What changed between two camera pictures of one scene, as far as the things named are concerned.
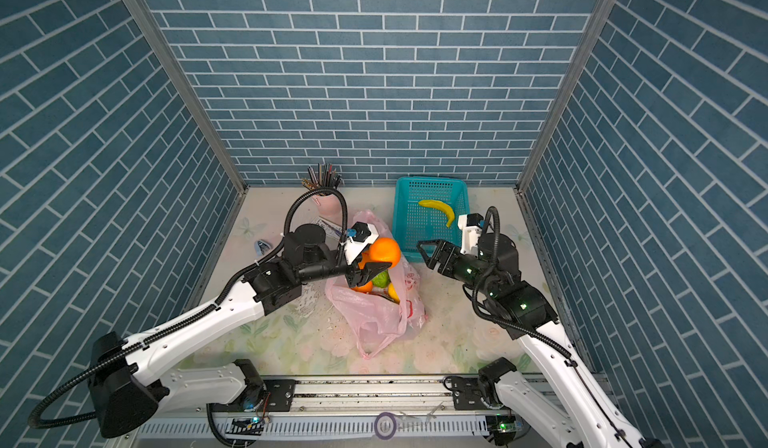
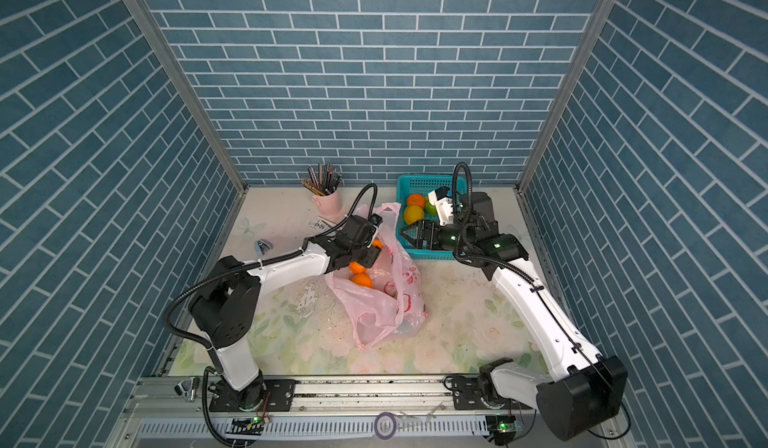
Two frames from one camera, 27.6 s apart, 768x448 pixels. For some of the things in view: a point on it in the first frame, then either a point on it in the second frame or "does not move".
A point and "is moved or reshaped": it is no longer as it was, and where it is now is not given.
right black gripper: (447, 266) → (433, 242)
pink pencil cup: (330, 207) does not move
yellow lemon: (393, 294) → (413, 213)
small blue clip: (260, 247) does not move
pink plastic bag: (381, 323) is moved or reshaped
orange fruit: (385, 250) → (416, 199)
